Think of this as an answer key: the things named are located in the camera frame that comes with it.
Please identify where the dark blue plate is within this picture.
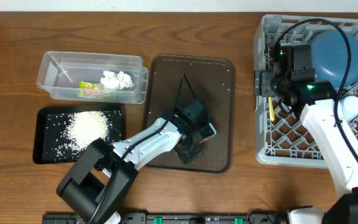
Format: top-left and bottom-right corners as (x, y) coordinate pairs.
(309, 30), (358, 88)

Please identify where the pale yellow spoon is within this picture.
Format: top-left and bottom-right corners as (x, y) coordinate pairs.
(268, 96), (275, 121)

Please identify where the light blue cup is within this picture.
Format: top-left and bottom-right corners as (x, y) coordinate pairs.
(339, 96), (358, 122)

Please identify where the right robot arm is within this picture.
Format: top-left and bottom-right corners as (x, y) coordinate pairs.
(254, 44), (358, 223)

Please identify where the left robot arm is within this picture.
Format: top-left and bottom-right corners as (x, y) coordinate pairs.
(57, 100), (216, 223)

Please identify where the grey dishwasher rack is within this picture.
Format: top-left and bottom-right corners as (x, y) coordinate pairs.
(254, 14), (358, 169)

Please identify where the clear plastic waste bin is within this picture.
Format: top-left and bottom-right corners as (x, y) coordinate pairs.
(37, 51), (149, 104)

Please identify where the dark brown serving tray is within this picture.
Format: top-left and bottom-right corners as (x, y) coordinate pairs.
(143, 54), (236, 174)

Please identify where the crumpled white tissue in bin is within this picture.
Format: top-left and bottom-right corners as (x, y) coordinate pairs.
(100, 70), (134, 90)

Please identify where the pile of white rice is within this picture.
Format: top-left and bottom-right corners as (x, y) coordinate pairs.
(63, 111), (108, 151)

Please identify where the green yellow snack wrapper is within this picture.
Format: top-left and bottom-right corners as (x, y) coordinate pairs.
(77, 82), (116, 100)

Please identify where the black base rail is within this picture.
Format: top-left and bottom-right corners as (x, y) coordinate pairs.
(41, 205), (329, 224)

